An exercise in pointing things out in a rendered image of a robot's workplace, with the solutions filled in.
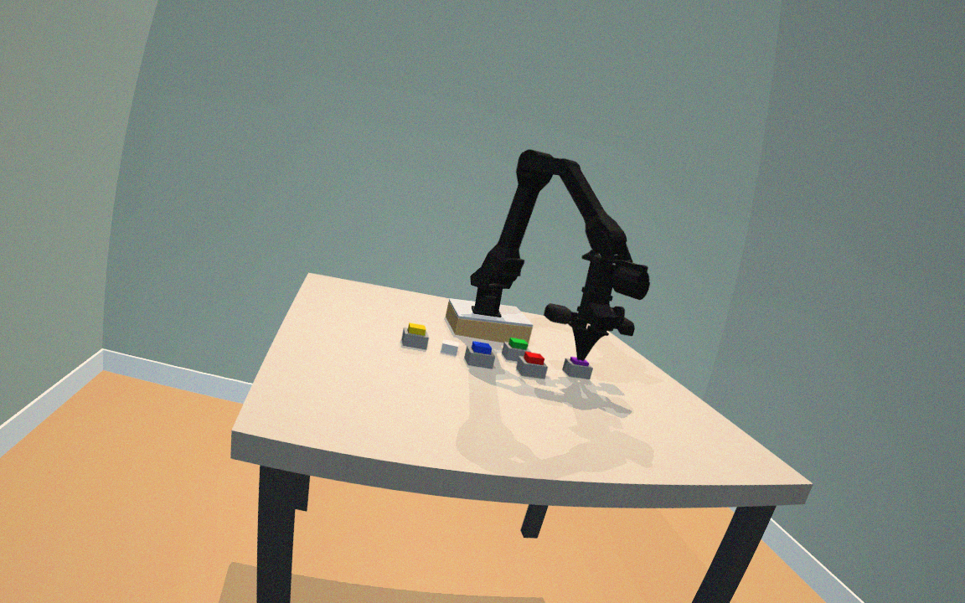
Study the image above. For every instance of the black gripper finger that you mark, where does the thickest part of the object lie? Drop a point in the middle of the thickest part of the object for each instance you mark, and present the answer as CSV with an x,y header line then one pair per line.
x,y
580,336
591,338

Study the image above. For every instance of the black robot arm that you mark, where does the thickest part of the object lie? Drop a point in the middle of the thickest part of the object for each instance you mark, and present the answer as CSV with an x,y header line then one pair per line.
x,y
503,264

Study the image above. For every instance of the green button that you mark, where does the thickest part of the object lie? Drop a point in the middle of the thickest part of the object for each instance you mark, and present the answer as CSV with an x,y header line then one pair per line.
x,y
514,349

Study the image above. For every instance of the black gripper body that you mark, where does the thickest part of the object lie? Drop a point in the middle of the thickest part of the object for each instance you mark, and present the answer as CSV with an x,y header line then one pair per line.
x,y
563,315

